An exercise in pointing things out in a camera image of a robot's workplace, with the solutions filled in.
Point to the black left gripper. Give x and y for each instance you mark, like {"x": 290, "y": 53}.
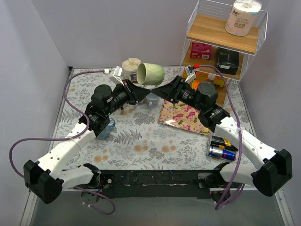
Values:
{"x": 130, "y": 92}

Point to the floral tray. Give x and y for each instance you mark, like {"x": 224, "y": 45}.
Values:
{"x": 181, "y": 116}

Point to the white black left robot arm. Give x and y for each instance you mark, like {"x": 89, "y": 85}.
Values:
{"x": 47, "y": 177}

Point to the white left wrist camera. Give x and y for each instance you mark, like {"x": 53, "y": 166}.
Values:
{"x": 114, "y": 75}

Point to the yellow sponge pack middle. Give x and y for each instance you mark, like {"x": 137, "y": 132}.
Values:
{"x": 202, "y": 76}

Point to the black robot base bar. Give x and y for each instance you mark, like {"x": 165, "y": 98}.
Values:
{"x": 159, "y": 183}

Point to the pink sponge box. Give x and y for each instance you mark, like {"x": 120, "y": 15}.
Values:
{"x": 200, "y": 51}

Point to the black product box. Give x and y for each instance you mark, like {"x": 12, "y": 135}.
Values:
{"x": 228, "y": 61}

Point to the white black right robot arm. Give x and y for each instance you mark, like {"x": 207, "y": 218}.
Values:
{"x": 271, "y": 168}

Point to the yellow sponge pack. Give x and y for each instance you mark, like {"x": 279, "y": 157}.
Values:
{"x": 202, "y": 76}
{"x": 220, "y": 82}

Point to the orange sponge pack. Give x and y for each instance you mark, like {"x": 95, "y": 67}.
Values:
{"x": 195, "y": 84}

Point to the green ceramic mug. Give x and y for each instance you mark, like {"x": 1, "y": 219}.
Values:
{"x": 150, "y": 74}

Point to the white wire wooden shelf rack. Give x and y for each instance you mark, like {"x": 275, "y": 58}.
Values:
{"x": 207, "y": 25}

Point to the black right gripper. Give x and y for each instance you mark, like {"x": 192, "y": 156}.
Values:
{"x": 175, "y": 89}

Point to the blue silver drink can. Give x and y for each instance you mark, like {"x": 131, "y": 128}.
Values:
{"x": 219, "y": 153}

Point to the yellow sponge pack right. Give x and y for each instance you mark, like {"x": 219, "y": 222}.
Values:
{"x": 220, "y": 82}

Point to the beige paper roll with cartoon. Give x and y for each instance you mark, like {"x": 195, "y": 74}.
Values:
{"x": 130, "y": 67}

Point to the blue ceramic mug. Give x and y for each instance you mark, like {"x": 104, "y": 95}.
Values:
{"x": 108, "y": 129}

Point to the black yellow drink can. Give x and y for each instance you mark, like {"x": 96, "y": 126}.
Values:
{"x": 222, "y": 143}

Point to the grey ceramic mug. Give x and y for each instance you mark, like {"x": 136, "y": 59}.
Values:
{"x": 152, "y": 100}

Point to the pink wrapped toilet paper roll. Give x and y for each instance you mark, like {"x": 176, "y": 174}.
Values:
{"x": 242, "y": 17}

